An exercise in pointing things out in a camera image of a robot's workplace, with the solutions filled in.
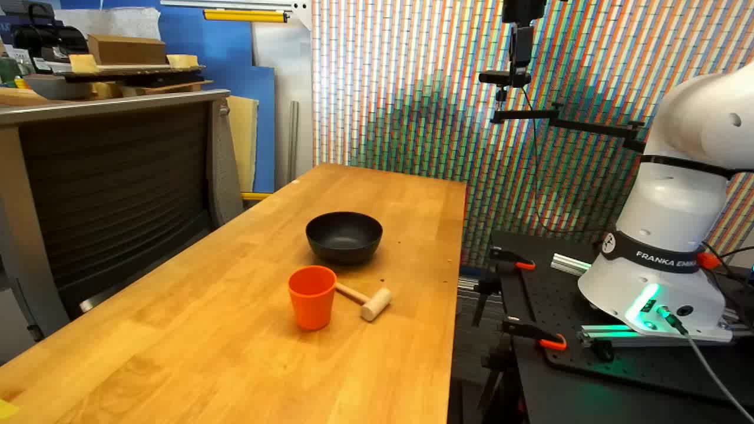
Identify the orange plastic cup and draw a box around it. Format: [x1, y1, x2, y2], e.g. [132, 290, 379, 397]
[285, 263, 340, 334]

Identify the black bowl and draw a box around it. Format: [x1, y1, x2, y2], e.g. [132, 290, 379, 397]
[304, 210, 387, 268]

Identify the small wooden mallet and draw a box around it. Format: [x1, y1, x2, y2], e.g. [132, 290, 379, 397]
[334, 281, 393, 323]

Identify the black orange bar clamp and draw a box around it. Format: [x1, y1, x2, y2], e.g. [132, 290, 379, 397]
[488, 244, 539, 276]
[502, 314, 571, 356]

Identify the yellowish foam panel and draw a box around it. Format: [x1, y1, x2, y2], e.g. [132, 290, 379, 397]
[226, 93, 261, 196]

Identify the black tripod stand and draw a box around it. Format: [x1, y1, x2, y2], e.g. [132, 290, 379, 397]
[470, 268, 528, 424]

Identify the blue foam board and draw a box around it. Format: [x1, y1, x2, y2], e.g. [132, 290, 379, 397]
[59, 0, 280, 196]

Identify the yellow bar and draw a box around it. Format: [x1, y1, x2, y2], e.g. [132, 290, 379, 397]
[202, 6, 290, 25]

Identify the grey cabinet with dark front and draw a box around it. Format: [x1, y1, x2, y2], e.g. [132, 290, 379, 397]
[0, 88, 245, 340]

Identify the brown cardboard box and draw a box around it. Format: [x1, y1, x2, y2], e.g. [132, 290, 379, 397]
[86, 33, 171, 68]

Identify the black bag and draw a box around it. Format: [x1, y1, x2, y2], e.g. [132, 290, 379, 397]
[12, 0, 89, 58]

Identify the black camera tripod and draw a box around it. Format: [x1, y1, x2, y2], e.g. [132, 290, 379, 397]
[479, 0, 649, 156]

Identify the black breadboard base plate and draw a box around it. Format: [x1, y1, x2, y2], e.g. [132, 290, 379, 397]
[490, 231, 754, 409]

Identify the grey cable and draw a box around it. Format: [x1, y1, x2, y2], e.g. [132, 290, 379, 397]
[667, 309, 754, 424]

